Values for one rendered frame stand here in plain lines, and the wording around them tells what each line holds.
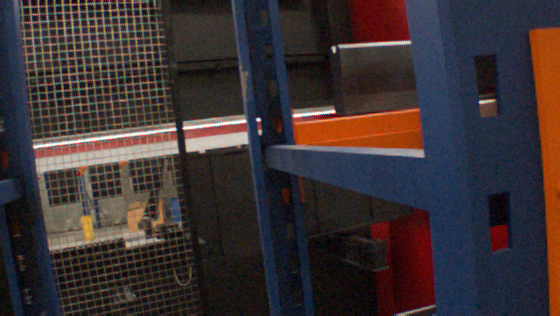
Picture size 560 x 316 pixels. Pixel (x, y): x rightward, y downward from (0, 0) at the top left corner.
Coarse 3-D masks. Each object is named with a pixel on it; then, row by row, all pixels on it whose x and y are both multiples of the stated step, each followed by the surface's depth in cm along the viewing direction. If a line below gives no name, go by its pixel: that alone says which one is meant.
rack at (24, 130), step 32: (0, 0) 60; (0, 32) 60; (0, 64) 61; (0, 96) 61; (0, 160) 61; (32, 160) 61; (0, 192) 52; (32, 192) 60; (0, 224) 59; (32, 224) 60; (32, 256) 62; (32, 288) 62
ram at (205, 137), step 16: (192, 128) 228; (208, 128) 232; (224, 128) 235; (240, 128) 238; (64, 144) 204; (96, 144) 209; (112, 144) 212; (128, 144) 216; (144, 144) 219; (160, 144) 222; (176, 144) 225; (192, 144) 228; (208, 144) 232; (224, 144) 235; (48, 160) 201; (64, 160) 203; (96, 160) 209; (112, 160) 212
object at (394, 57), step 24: (336, 48) 44; (360, 48) 44; (384, 48) 44; (408, 48) 45; (336, 72) 45; (360, 72) 44; (384, 72) 45; (408, 72) 45; (480, 72) 24; (336, 96) 46; (360, 96) 44; (384, 96) 45; (408, 96) 45; (480, 96) 47
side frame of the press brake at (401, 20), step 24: (360, 0) 248; (384, 0) 229; (360, 24) 251; (384, 24) 232; (408, 216) 236; (408, 240) 238; (408, 264) 240; (432, 264) 222; (384, 288) 263; (408, 288) 242; (432, 288) 224; (384, 312) 266
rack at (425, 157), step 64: (256, 0) 63; (448, 0) 15; (512, 0) 16; (256, 64) 63; (448, 64) 16; (512, 64) 16; (256, 128) 61; (320, 128) 63; (384, 128) 65; (448, 128) 16; (512, 128) 16; (256, 192) 62; (384, 192) 26; (448, 192) 17; (512, 192) 16; (448, 256) 17; (512, 256) 16
